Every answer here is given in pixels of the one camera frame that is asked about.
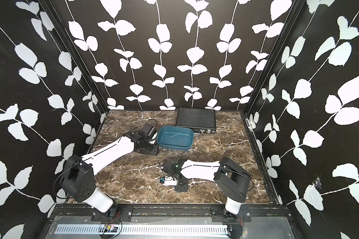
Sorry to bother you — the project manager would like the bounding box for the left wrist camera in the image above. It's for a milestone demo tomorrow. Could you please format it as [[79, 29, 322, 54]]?
[[140, 123, 158, 141]]

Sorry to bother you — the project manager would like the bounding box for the black front mounting rail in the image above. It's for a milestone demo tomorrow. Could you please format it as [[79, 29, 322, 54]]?
[[49, 204, 292, 224]]

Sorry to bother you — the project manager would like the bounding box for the white perforated strip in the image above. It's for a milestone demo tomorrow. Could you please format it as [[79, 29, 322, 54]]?
[[52, 224, 228, 236]]

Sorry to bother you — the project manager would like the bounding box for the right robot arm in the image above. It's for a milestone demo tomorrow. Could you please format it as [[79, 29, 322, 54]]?
[[160, 157, 254, 215]]

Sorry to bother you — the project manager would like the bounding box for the teal plastic storage box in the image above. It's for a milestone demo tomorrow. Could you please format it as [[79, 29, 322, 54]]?
[[157, 125, 194, 151]]

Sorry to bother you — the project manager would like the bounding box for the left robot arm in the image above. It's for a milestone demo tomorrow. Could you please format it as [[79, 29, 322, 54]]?
[[58, 129, 159, 213]]

